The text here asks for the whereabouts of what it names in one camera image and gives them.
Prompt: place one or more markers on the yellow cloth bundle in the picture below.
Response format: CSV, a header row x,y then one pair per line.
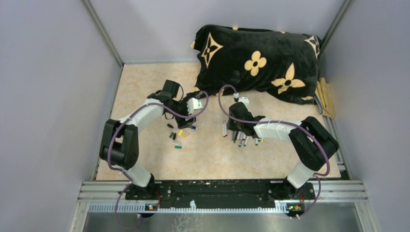
x,y
324,100

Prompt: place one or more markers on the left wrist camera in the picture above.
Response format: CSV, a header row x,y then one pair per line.
x,y
194,106

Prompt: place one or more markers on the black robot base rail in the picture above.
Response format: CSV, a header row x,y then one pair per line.
x,y
220,193

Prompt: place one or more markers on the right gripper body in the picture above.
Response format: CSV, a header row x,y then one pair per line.
x,y
234,126

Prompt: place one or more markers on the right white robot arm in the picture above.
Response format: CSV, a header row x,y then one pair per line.
x,y
313,143

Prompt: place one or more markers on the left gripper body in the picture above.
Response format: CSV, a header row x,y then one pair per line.
x,y
185,120

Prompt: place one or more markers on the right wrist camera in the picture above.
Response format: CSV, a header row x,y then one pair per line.
x,y
238,98

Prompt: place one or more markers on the clear pen cap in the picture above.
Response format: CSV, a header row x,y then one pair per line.
x,y
177,142

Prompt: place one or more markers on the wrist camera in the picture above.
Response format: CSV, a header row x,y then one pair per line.
x,y
194,106
238,98

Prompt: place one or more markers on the barcode white blue pen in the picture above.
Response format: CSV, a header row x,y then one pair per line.
x,y
240,140

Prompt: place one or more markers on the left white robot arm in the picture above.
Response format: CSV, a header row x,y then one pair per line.
x,y
120,139

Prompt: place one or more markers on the black floral plush blanket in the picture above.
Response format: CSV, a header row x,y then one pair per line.
x,y
282,64

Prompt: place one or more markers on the green ink clear pen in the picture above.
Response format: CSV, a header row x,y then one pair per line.
x,y
236,136

